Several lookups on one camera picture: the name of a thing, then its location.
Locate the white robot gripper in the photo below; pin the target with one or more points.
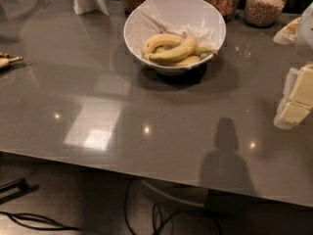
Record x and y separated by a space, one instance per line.
305 36

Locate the green tipped rear banana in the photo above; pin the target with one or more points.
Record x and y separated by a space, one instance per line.
204 49

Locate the bottom yellow banana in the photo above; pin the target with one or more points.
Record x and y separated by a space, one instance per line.
186 62

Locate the yellow banana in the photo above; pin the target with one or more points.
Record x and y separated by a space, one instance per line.
176 54
186 62
160 39

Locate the front yellow banana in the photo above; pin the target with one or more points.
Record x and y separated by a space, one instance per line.
176 54

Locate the white ceramic bowl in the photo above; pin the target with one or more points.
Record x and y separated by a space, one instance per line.
196 17

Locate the upper left yellow banana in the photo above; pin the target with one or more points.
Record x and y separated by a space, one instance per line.
160 39

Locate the glass jar of chickpeas right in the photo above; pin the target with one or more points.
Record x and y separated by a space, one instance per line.
263 13

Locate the white paper liner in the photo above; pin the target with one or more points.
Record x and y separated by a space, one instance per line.
174 36

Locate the black bar on floor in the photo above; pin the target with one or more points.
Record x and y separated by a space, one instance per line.
15 189

